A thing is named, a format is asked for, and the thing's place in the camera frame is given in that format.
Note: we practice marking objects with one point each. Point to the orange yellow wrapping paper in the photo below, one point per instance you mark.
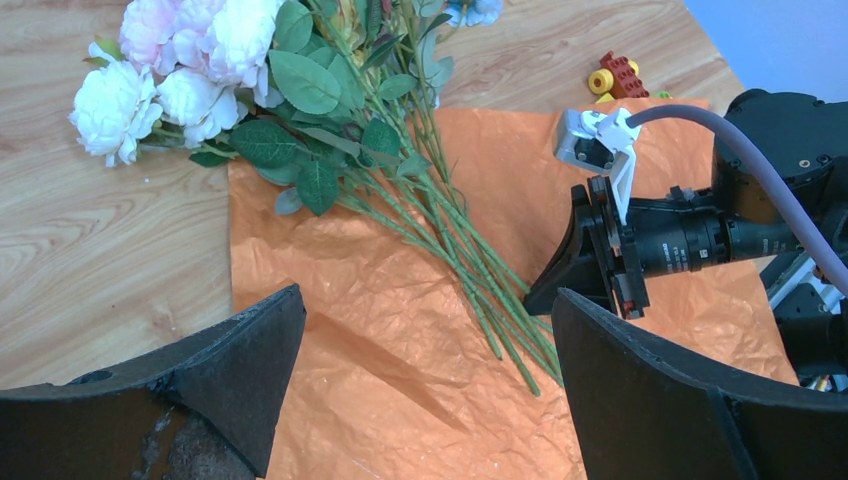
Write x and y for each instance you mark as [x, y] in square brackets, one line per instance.
[394, 378]

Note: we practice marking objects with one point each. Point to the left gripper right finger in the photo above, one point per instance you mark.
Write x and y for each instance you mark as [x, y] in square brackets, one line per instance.
[644, 407]

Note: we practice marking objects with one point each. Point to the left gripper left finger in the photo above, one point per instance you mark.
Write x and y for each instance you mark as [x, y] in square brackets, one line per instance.
[204, 407]

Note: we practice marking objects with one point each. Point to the flower bouquet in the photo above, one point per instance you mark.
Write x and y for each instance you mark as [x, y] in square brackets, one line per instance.
[334, 101]

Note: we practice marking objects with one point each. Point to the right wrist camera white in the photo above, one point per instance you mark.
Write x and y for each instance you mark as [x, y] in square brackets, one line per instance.
[603, 144]

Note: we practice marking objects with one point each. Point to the pile of coloured toy blocks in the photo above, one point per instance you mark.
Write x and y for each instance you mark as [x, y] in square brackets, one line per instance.
[617, 77]

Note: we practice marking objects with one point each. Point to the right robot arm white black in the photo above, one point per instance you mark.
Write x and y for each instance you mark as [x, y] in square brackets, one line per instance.
[778, 185]

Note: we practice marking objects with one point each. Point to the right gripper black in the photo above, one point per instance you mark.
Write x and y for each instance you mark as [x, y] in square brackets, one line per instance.
[608, 262]

